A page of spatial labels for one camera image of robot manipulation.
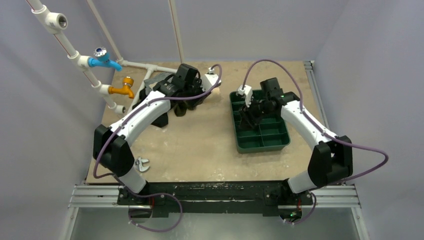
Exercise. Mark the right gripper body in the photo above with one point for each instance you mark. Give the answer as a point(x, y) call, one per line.
point(253, 110)

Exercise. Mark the beige underwear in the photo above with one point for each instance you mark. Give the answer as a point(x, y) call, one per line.
point(215, 95)

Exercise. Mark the orange tap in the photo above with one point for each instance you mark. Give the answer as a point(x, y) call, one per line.
point(125, 90)

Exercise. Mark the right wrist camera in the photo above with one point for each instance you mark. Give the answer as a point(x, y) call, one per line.
point(246, 92)

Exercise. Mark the green compartment tray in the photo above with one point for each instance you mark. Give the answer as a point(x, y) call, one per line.
point(270, 135)

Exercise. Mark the striped grey underwear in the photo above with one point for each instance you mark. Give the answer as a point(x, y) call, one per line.
point(155, 79)

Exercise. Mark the adjustable wrench red handle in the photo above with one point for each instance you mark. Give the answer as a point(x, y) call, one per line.
point(142, 164)

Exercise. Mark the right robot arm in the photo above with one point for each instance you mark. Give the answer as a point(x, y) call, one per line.
point(332, 156)

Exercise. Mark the dark green underwear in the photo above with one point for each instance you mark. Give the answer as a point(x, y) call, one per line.
point(181, 107)

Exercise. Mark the blue tap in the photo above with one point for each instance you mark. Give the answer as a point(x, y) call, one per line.
point(102, 59)

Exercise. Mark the white PVC pipe frame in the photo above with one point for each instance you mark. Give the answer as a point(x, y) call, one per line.
point(55, 23)

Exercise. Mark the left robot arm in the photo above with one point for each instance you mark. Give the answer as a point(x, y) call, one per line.
point(180, 91)

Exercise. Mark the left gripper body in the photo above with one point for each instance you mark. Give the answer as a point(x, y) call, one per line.
point(194, 89)

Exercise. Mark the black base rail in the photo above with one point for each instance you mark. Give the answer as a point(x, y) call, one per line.
point(270, 198)

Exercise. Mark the black underwear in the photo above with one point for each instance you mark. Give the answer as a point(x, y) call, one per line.
point(155, 113)

